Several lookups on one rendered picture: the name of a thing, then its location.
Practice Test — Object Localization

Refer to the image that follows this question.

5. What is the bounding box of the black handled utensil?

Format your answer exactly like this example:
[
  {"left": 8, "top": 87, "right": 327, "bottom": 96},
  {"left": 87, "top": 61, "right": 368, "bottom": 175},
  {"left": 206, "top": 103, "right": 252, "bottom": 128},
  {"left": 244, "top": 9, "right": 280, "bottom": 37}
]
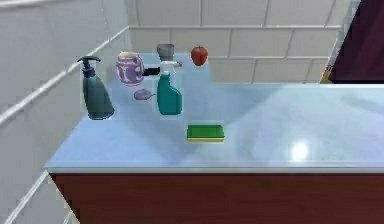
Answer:
[{"left": 142, "top": 67, "right": 162, "bottom": 77}]

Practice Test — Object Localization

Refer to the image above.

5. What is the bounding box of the small purple spoon-shaped object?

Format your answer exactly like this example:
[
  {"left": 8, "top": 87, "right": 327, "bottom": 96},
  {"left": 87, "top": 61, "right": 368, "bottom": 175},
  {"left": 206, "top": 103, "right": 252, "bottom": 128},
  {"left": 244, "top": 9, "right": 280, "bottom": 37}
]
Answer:
[{"left": 133, "top": 88, "right": 157, "bottom": 101}]

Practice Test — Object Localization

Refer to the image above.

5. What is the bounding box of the grey cup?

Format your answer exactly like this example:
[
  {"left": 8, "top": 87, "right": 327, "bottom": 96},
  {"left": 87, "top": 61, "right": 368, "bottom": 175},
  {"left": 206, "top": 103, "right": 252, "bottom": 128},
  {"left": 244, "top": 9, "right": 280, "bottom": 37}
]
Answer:
[{"left": 156, "top": 43, "right": 176, "bottom": 62}]

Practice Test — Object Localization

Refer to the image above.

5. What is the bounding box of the red apple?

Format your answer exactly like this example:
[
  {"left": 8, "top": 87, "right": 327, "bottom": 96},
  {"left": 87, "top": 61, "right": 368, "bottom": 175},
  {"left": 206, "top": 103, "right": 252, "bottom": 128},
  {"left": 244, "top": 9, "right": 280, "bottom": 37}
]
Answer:
[{"left": 190, "top": 45, "right": 209, "bottom": 67}]

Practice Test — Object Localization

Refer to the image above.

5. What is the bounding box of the purple patterned vase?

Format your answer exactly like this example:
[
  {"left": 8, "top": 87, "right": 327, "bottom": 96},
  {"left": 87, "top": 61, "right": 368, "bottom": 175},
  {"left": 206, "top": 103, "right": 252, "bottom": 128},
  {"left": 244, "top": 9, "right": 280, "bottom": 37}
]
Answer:
[{"left": 115, "top": 50, "right": 146, "bottom": 87}]

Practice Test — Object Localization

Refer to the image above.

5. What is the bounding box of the teal spray bottle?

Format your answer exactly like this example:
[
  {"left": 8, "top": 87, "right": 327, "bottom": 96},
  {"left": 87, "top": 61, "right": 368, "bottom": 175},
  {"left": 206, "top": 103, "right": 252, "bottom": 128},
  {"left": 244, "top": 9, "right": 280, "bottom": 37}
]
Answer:
[{"left": 156, "top": 60, "right": 184, "bottom": 116}]

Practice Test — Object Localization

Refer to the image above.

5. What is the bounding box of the green and yellow sponge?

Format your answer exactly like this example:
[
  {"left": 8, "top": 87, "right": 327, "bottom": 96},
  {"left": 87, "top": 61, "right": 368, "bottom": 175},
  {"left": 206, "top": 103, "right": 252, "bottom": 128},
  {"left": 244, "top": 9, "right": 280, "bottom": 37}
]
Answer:
[{"left": 186, "top": 124, "right": 226, "bottom": 144}]

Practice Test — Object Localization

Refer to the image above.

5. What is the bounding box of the red-brown counter cabinet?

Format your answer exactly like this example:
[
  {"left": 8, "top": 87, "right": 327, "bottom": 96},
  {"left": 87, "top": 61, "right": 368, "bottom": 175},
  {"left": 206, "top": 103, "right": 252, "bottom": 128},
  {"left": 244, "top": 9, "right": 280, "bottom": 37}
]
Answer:
[{"left": 44, "top": 53, "right": 384, "bottom": 224}]

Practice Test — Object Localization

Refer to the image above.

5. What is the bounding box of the dark teal soap pump bottle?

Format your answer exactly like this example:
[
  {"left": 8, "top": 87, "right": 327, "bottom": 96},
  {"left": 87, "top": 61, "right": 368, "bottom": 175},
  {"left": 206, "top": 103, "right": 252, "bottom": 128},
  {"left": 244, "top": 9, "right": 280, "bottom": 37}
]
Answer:
[{"left": 76, "top": 55, "right": 116, "bottom": 121}]

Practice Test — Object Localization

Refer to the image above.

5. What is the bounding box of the dark red wall cupboard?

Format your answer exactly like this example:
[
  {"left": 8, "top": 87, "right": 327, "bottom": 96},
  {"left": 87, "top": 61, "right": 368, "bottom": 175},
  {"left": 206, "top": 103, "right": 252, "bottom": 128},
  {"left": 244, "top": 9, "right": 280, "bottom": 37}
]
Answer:
[{"left": 328, "top": 0, "right": 384, "bottom": 84}]

